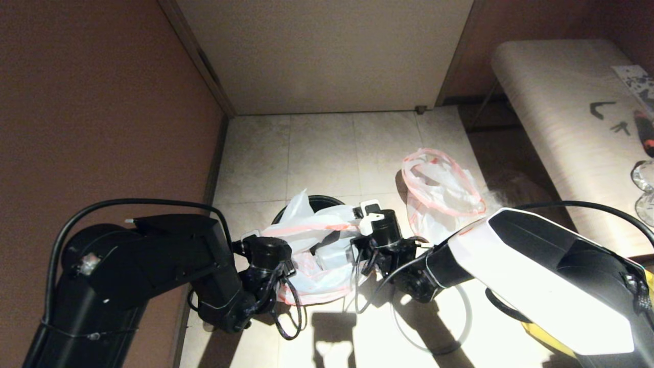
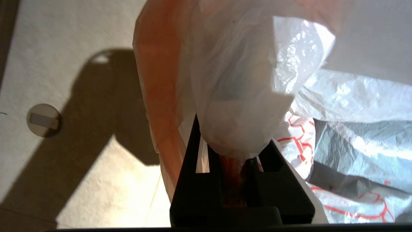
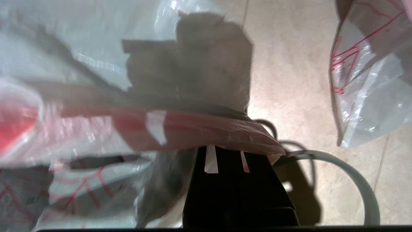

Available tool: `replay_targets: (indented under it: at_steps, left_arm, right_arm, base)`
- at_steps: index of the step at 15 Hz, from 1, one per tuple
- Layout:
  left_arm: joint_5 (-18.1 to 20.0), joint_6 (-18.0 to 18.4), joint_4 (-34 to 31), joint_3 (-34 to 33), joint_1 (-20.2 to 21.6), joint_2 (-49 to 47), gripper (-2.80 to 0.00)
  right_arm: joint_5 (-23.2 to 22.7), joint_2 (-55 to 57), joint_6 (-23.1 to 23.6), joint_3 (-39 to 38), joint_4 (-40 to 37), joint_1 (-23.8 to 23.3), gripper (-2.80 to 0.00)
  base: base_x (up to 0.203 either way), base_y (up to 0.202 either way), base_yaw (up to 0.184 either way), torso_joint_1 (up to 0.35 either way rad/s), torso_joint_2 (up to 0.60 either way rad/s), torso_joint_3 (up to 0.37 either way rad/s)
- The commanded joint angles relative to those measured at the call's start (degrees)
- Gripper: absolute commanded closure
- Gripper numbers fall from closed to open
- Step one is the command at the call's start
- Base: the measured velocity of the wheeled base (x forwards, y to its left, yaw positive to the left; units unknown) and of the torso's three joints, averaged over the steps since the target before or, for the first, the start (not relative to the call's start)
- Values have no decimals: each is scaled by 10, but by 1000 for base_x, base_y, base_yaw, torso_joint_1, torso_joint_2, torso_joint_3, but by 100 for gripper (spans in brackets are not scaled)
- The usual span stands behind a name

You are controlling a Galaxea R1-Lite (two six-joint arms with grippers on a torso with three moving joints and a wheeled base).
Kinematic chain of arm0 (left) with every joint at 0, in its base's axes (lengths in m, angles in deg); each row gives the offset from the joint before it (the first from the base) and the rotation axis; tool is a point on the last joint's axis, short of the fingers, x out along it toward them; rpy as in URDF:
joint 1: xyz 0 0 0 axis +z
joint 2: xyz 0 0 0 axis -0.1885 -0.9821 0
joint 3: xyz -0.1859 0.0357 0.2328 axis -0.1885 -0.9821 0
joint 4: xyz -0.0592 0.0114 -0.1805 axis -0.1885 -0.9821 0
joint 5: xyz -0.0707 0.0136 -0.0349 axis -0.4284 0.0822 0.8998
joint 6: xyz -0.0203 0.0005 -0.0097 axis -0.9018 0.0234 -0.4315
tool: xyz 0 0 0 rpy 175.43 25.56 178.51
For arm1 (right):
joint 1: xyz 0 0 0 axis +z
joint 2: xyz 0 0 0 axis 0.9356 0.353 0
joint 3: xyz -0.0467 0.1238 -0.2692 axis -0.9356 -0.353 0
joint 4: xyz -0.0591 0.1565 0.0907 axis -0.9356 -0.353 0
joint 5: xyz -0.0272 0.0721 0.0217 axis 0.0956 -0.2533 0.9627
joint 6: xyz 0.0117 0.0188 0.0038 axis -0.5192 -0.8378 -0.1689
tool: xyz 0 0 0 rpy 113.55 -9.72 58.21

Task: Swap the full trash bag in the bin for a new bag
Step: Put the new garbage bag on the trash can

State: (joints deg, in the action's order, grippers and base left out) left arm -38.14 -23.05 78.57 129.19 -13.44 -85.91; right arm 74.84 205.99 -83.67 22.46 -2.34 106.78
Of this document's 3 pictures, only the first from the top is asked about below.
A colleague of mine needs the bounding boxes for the new white red-edged trash bag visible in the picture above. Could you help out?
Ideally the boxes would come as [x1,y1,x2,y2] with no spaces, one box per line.
[261,189,380,307]

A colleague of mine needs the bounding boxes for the light wood table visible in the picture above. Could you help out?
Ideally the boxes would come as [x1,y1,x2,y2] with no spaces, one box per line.
[490,39,654,257]

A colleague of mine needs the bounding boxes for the clear glass cup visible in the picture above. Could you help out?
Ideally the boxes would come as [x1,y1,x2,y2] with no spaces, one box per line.
[634,194,654,228]
[630,159,654,194]

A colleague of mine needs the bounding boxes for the white patterned paper sheet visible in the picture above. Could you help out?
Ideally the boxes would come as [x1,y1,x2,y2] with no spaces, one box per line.
[611,64,654,107]

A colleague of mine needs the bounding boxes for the used white red-drawstring trash bag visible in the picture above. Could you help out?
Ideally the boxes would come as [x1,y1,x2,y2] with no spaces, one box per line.
[400,148,487,242]

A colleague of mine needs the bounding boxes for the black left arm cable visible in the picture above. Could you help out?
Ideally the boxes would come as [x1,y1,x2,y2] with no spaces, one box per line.
[43,198,306,341]

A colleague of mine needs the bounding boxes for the grey bin rim ring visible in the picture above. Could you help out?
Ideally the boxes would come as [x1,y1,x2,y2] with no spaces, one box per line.
[391,284,472,354]

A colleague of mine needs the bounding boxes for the black and red tool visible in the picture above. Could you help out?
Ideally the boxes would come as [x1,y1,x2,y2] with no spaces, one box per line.
[634,110,654,158]

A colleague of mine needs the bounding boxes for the yellow plastic bag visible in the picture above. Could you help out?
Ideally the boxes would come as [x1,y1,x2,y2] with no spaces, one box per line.
[520,270,654,361]

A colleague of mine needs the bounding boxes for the black round trash bin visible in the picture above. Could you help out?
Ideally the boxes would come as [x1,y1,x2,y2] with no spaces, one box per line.
[271,194,353,231]

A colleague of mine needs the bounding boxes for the white door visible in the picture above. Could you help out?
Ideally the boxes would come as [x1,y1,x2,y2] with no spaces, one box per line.
[176,0,473,116]

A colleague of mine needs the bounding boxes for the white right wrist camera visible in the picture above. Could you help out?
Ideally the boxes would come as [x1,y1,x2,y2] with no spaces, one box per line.
[353,199,385,236]

